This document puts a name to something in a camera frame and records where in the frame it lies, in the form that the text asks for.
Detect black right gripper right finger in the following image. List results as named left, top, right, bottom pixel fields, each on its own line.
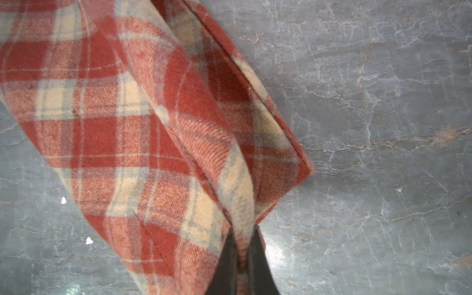
left=248, top=224, right=280, bottom=295

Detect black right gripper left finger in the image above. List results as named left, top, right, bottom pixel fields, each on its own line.
left=205, top=229, right=238, bottom=295

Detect red plaid wool skirt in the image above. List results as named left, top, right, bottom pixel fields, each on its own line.
left=1, top=1, right=313, bottom=295

